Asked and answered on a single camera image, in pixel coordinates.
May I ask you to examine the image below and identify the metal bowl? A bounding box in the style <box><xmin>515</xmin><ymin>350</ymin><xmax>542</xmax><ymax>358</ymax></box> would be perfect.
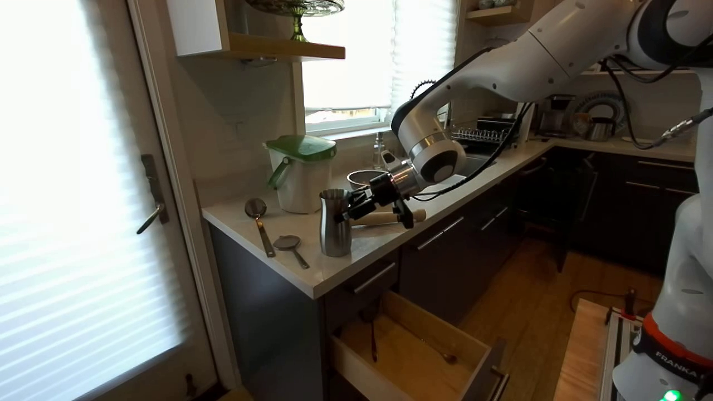
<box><xmin>346</xmin><ymin>166</ymin><xmax>391</xmax><ymax>192</ymax></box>

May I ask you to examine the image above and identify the white framed window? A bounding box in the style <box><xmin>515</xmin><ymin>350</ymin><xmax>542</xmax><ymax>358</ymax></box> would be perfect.
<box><xmin>298</xmin><ymin>0</ymin><xmax>459</xmax><ymax>140</ymax></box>

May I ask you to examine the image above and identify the tall silver metal cup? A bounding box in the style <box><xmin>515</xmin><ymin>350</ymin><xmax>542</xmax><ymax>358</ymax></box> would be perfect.
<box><xmin>317</xmin><ymin>186</ymin><xmax>356</xmax><ymax>260</ymax></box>

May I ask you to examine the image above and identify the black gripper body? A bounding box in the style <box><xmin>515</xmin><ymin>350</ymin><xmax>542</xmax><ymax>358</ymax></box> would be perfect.
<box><xmin>366</xmin><ymin>169</ymin><xmax>416</xmax><ymax>215</ymax></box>

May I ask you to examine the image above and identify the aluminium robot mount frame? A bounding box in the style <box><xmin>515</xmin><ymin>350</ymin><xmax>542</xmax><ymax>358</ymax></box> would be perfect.
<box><xmin>600</xmin><ymin>308</ymin><xmax>648</xmax><ymax>401</ymax></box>

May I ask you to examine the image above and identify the dark corner cabinet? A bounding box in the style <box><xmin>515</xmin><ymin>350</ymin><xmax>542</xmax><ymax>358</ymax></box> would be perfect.
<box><xmin>564</xmin><ymin>152</ymin><xmax>713</xmax><ymax>276</ymax></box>

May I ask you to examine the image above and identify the metal scoop with wooden handle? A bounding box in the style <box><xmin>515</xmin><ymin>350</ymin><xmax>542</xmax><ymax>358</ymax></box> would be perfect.
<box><xmin>244</xmin><ymin>197</ymin><xmax>278</xmax><ymax>260</ymax></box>

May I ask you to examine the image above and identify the glass bowl on stand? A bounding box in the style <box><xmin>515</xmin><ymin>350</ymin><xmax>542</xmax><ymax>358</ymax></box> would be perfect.
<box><xmin>245</xmin><ymin>0</ymin><xmax>348</xmax><ymax>39</ymax></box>

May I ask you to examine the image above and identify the wooden wall shelf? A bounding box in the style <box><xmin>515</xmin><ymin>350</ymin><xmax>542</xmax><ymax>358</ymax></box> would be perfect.
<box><xmin>164</xmin><ymin>0</ymin><xmax>348</xmax><ymax>62</ymax></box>

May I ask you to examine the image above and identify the dark counter cabinet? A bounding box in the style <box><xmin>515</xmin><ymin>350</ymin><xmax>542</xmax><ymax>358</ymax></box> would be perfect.
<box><xmin>209</xmin><ymin>143</ymin><xmax>597</xmax><ymax>401</ymax></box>

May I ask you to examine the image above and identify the wooden robot platform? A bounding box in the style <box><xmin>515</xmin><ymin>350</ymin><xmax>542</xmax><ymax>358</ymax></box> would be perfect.
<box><xmin>552</xmin><ymin>296</ymin><xmax>619</xmax><ymax>401</ymax></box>

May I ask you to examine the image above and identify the open wooden drawer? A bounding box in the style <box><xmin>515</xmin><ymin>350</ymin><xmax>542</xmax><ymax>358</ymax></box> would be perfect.
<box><xmin>329</xmin><ymin>287</ymin><xmax>513</xmax><ymax>401</ymax></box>

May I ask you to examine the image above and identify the small metal strainer spoon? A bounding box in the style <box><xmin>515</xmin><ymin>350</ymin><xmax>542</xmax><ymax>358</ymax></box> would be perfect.
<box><xmin>271</xmin><ymin>234</ymin><xmax>313</xmax><ymax>272</ymax></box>

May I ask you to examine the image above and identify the dark door handle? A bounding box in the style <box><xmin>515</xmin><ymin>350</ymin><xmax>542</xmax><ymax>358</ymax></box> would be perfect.
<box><xmin>134</xmin><ymin>153</ymin><xmax>171</xmax><ymax>238</ymax></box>

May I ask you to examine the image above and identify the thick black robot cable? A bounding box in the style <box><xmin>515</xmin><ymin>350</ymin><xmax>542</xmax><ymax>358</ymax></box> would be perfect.
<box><xmin>410</xmin><ymin>98</ymin><xmax>532</xmax><ymax>202</ymax></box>

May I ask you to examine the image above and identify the black coffee maker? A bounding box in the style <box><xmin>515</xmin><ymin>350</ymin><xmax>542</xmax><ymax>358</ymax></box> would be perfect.
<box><xmin>537</xmin><ymin>92</ymin><xmax>577</xmax><ymax>140</ymax></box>

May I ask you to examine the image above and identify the wooden rolling pin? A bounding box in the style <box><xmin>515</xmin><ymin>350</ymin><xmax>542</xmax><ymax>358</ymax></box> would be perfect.
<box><xmin>354</xmin><ymin>208</ymin><xmax>430</xmax><ymax>229</ymax></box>

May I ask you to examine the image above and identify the black dish rack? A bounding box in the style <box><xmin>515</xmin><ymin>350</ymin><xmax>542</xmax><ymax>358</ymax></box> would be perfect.
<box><xmin>453</xmin><ymin>115</ymin><xmax>526</xmax><ymax>155</ymax></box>

